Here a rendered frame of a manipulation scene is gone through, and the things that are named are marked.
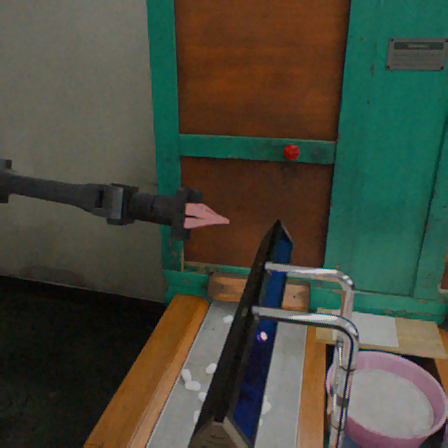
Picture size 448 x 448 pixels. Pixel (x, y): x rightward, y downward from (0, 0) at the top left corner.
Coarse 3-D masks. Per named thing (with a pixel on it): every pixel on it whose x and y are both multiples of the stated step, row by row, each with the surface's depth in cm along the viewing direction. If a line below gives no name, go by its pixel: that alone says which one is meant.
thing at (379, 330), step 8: (336, 312) 127; (352, 320) 124; (360, 320) 124; (368, 320) 124; (376, 320) 123; (384, 320) 123; (392, 320) 124; (360, 328) 120; (368, 328) 120; (376, 328) 120; (384, 328) 120; (392, 328) 120; (360, 336) 117; (368, 336) 117; (376, 336) 117; (384, 336) 117; (392, 336) 117; (376, 344) 114; (384, 344) 114; (392, 344) 114
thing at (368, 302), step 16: (176, 272) 137; (192, 272) 136; (176, 288) 140; (192, 288) 138; (320, 288) 128; (224, 304) 138; (320, 304) 130; (336, 304) 129; (368, 304) 126; (384, 304) 125; (400, 304) 124; (416, 304) 123; (432, 304) 122; (432, 320) 124
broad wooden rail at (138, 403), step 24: (168, 312) 130; (192, 312) 130; (168, 336) 119; (192, 336) 122; (144, 360) 110; (168, 360) 110; (120, 384) 104; (144, 384) 103; (168, 384) 105; (120, 408) 96; (144, 408) 96; (96, 432) 90; (120, 432) 90; (144, 432) 92
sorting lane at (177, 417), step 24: (216, 312) 134; (216, 336) 123; (288, 336) 123; (192, 360) 114; (216, 360) 114; (288, 360) 114; (288, 384) 106; (168, 408) 99; (192, 408) 99; (288, 408) 99; (168, 432) 93; (192, 432) 93; (264, 432) 93; (288, 432) 93
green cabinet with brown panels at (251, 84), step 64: (192, 0) 106; (256, 0) 103; (320, 0) 100; (384, 0) 97; (192, 64) 112; (256, 64) 109; (320, 64) 105; (384, 64) 102; (192, 128) 119; (256, 128) 115; (320, 128) 111; (384, 128) 108; (256, 192) 122; (320, 192) 118; (384, 192) 114; (192, 256) 135; (320, 256) 125; (384, 256) 121
